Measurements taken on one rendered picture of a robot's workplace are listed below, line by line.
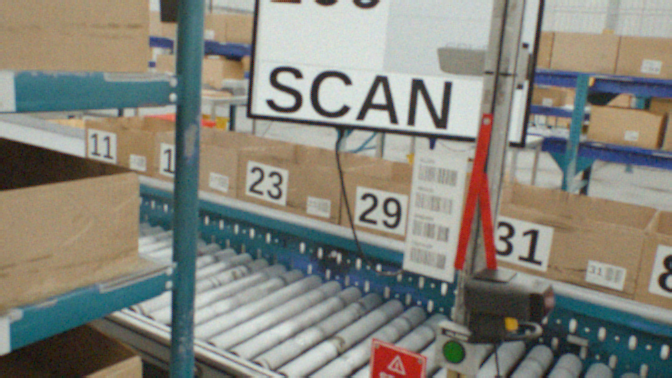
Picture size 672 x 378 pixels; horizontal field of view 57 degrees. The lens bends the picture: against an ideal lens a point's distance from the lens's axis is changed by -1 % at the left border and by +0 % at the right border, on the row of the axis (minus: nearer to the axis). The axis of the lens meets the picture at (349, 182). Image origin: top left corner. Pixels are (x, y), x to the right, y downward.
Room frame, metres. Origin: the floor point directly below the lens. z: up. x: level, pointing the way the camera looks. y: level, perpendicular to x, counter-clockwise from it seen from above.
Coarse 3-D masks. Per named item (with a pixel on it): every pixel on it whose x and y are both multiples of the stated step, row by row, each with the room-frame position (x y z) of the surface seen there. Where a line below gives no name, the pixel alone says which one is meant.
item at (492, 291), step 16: (480, 272) 0.85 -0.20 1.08; (496, 272) 0.85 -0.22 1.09; (512, 272) 0.84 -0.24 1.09; (464, 288) 0.83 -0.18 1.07; (480, 288) 0.82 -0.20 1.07; (496, 288) 0.81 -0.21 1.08; (512, 288) 0.80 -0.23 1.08; (528, 288) 0.79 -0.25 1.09; (544, 288) 0.80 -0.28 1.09; (464, 304) 0.83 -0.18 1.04; (480, 304) 0.81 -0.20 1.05; (496, 304) 0.80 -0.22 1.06; (512, 304) 0.79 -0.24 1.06; (528, 304) 0.78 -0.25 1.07; (544, 304) 0.78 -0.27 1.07; (480, 320) 0.83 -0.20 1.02; (496, 320) 0.82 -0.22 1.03; (512, 320) 0.82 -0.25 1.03; (480, 336) 0.83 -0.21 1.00; (496, 336) 0.81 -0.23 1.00
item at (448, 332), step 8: (440, 328) 0.88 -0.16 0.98; (448, 328) 0.87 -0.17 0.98; (456, 328) 0.87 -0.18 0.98; (464, 328) 0.87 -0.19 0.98; (440, 336) 0.88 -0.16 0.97; (448, 336) 0.87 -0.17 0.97; (456, 336) 0.86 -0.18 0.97; (464, 336) 0.86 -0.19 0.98; (440, 344) 0.88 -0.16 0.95; (464, 344) 0.86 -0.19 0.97; (440, 352) 0.88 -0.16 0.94; (464, 352) 0.85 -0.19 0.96; (472, 352) 0.85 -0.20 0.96; (480, 352) 0.86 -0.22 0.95; (440, 360) 0.88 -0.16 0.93; (448, 360) 0.87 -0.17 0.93; (464, 360) 0.86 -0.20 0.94; (472, 360) 0.85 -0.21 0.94; (448, 368) 0.87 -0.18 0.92; (456, 368) 0.86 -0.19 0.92; (464, 368) 0.86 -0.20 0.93; (472, 368) 0.85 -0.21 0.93
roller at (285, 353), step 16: (352, 304) 1.48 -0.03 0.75; (368, 304) 1.51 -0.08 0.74; (336, 320) 1.38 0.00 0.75; (352, 320) 1.43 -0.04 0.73; (304, 336) 1.28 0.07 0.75; (320, 336) 1.31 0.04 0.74; (272, 352) 1.19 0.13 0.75; (288, 352) 1.21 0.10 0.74; (304, 352) 1.25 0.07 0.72; (272, 368) 1.16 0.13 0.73
